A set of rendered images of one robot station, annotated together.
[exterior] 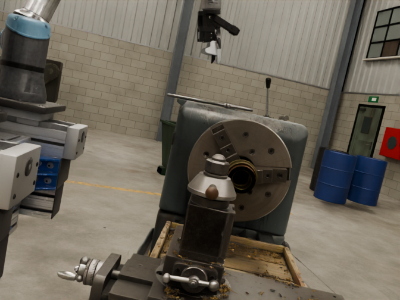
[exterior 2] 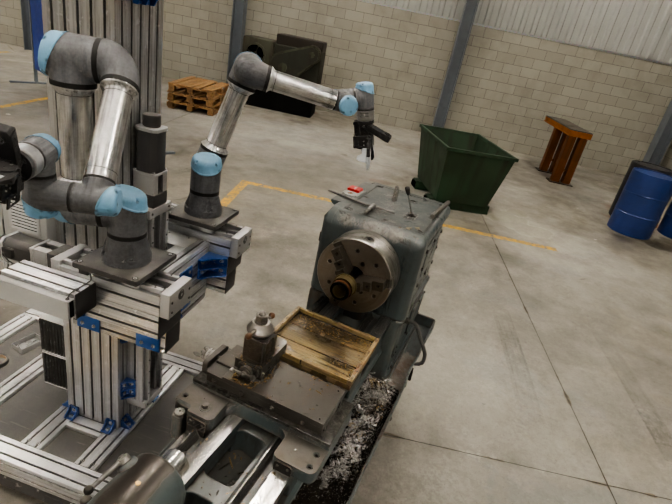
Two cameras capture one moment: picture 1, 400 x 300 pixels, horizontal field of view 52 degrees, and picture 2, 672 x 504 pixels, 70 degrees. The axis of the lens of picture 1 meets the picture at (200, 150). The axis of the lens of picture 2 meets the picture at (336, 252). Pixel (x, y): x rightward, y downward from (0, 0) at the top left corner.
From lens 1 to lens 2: 0.98 m
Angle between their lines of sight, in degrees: 24
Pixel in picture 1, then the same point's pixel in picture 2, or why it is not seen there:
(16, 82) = (198, 205)
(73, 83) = (339, 65)
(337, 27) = not seen: outside the picture
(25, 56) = (203, 188)
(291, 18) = not seen: outside the picture
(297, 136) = (414, 247)
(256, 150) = (365, 264)
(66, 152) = (231, 253)
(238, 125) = (352, 243)
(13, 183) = (170, 307)
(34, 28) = (207, 169)
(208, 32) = (360, 140)
